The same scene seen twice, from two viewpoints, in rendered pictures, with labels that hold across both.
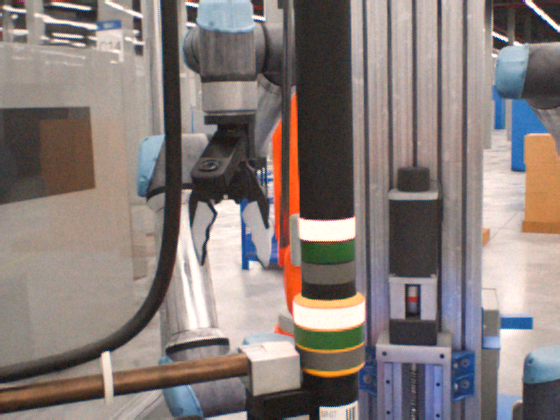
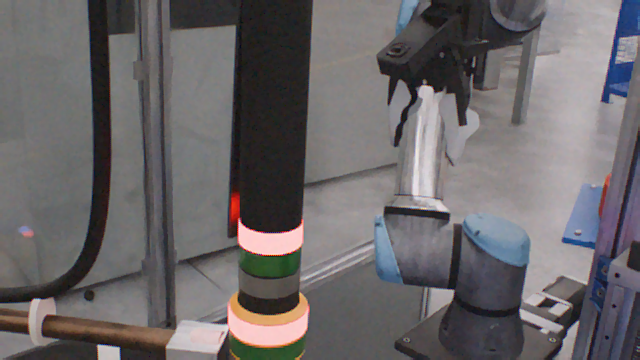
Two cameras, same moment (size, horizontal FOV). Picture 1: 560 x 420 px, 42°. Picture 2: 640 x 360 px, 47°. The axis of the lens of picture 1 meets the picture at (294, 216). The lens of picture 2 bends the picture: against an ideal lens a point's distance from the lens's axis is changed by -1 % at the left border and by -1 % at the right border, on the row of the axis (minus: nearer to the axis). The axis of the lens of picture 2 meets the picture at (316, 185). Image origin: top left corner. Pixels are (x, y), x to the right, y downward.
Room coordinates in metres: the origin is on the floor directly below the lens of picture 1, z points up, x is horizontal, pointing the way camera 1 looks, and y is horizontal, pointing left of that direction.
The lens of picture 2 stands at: (0.13, -0.20, 1.79)
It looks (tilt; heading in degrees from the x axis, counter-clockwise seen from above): 22 degrees down; 27
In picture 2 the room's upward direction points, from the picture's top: 3 degrees clockwise
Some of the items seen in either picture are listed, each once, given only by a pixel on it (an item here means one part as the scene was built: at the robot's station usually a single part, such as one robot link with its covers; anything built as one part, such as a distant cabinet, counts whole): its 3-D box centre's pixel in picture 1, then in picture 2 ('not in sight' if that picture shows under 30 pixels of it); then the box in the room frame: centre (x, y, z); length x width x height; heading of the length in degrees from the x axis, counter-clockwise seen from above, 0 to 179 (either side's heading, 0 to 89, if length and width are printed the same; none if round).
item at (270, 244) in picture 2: (327, 226); (270, 230); (0.44, -0.02, 1.62); 0.03 x 0.03 x 0.01
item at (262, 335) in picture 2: (329, 309); (268, 314); (0.44, -0.02, 1.57); 0.04 x 0.04 x 0.01
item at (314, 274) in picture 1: (328, 268); (269, 273); (0.44, -0.02, 1.59); 0.03 x 0.03 x 0.01
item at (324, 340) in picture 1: (329, 329); (267, 334); (0.44, -0.02, 1.55); 0.04 x 0.04 x 0.01
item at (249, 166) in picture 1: (233, 158); (446, 38); (1.02, 0.08, 1.62); 0.09 x 0.08 x 0.12; 165
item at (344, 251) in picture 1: (327, 247); (270, 252); (0.44, -0.02, 1.60); 0.03 x 0.03 x 0.01
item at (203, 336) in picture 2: (276, 359); (207, 347); (0.42, 0.01, 1.54); 0.02 x 0.02 x 0.02; 20
